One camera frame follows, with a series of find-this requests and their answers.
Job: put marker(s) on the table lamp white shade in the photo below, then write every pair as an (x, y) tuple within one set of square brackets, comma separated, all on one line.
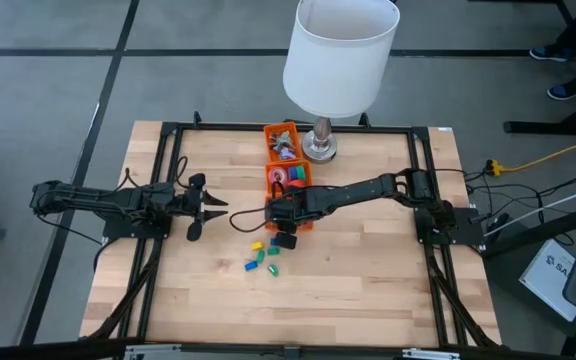
[(340, 65)]

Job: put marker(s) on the black aluminium table frame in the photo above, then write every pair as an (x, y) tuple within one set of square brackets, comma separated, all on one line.
[(218, 128)]

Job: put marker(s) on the black power adapter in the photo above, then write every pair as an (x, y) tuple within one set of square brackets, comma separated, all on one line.
[(499, 221)]

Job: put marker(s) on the black desk leg frame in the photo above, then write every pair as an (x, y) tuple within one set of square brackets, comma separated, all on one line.
[(543, 127)]

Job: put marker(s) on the purple staple remover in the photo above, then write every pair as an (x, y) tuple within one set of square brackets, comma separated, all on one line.
[(288, 154)]

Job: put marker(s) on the person's blue shoe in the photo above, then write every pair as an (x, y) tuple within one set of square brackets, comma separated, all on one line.
[(565, 92), (548, 54)]

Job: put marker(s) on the red tape roll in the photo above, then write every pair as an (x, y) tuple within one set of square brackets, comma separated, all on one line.
[(295, 185)]

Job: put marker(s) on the black crossbar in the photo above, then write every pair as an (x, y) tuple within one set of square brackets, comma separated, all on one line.
[(43, 350)]

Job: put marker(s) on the blue tape roll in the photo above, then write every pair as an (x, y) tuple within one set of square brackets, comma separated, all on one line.
[(292, 173)]

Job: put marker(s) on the silver metal bracket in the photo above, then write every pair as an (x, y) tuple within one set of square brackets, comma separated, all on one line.
[(430, 355), (153, 352)]

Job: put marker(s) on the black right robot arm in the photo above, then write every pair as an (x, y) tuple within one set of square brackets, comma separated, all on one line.
[(358, 192)]

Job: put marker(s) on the green mini stapler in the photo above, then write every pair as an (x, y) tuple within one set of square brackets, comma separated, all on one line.
[(260, 256), (273, 270), (273, 251)]

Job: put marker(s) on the black desk beam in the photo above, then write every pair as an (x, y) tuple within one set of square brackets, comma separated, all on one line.
[(523, 240)]

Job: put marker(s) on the yellow mini stapler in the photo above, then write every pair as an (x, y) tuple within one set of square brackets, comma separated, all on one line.
[(257, 245)]

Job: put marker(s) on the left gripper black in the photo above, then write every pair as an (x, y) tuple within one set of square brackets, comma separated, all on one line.
[(189, 207)]

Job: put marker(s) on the pink tape roll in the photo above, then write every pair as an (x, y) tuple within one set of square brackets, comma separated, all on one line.
[(272, 171)]

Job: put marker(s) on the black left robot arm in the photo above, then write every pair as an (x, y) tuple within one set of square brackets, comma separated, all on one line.
[(93, 200)]

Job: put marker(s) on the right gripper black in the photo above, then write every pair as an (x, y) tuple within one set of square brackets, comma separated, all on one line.
[(295, 207)]

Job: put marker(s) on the white cardboard box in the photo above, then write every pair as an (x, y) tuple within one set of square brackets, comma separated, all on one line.
[(543, 280)]

